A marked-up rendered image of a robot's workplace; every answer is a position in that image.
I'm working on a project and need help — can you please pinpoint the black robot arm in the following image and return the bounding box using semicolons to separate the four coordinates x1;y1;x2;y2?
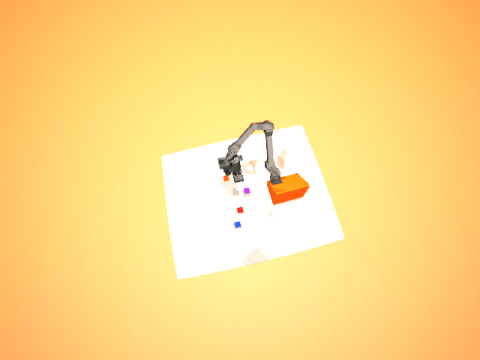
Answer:
217;120;282;185

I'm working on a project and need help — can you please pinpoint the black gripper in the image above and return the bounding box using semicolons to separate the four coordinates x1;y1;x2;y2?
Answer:
231;164;244;183

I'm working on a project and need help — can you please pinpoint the red button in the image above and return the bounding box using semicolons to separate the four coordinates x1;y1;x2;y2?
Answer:
236;206;245;216

